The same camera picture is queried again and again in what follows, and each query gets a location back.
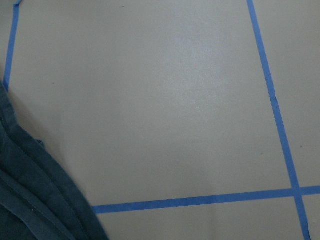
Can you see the black graphic t-shirt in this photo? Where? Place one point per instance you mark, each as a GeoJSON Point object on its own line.
{"type": "Point", "coordinates": [38, 199]}

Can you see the brown paper table cover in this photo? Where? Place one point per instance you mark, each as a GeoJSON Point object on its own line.
{"type": "Point", "coordinates": [160, 111]}

